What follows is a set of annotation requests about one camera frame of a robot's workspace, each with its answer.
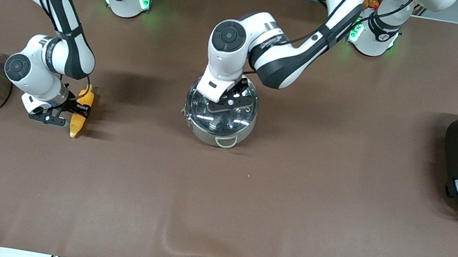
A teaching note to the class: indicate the glass pot lid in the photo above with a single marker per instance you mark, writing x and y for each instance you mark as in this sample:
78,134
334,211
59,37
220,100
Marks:
234,122

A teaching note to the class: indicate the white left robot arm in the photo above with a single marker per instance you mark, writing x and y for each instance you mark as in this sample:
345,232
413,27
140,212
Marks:
278,57

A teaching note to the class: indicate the yellow corn cob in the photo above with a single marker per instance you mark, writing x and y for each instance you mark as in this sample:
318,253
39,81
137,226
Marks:
76,128

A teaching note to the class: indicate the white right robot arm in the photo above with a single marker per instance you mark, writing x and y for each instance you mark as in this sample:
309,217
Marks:
70,46

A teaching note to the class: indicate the grey cooking pot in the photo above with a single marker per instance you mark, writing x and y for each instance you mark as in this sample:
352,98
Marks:
209,137

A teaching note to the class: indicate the brown table mat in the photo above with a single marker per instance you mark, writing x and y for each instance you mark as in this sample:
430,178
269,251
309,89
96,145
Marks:
214,214

